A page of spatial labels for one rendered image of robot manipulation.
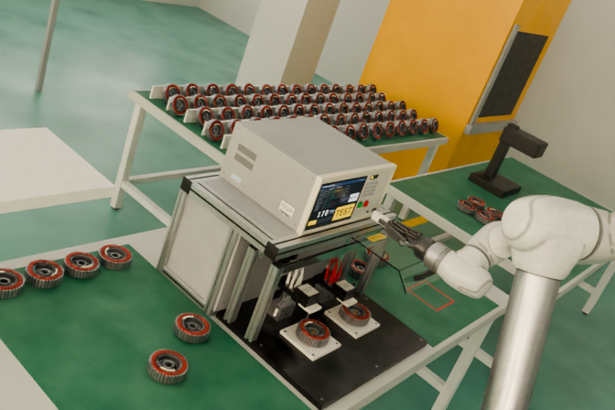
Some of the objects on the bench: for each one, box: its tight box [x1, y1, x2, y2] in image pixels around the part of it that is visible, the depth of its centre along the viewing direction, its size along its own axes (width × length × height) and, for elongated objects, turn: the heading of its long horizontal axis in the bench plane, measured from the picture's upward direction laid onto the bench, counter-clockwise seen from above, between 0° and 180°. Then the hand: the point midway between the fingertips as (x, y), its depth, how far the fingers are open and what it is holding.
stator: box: [339, 302, 371, 327], centre depth 243 cm, size 11×11×4 cm
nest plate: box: [280, 323, 341, 361], centre depth 225 cm, size 15×15×1 cm
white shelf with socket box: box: [0, 127, 115, 214], centre depth 185 cm, size 35×37×46 cm
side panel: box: [156, 189, 239, 316], centre depth 224 cm, size 28×3×32 cm, turn 12°
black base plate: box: [215, 271, 428, 410], centre depth 236 cm, size 47×64×2 cm
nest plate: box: [324, 304, 380, 339], centre depth 244 cm, size 15×15×1 cm
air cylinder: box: [267, 297, 297, 321], centre depth 231 cm, size 5×8×6 cm
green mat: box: [0, 243, 312, 410], centre depth 196 cm, size 94×61×1 cm, turn 12°
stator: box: [173, 313, 211, 343], centre depth 211 cm, size 11×11×4 cm
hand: (381, 219), depth 227 cm, fingers closed
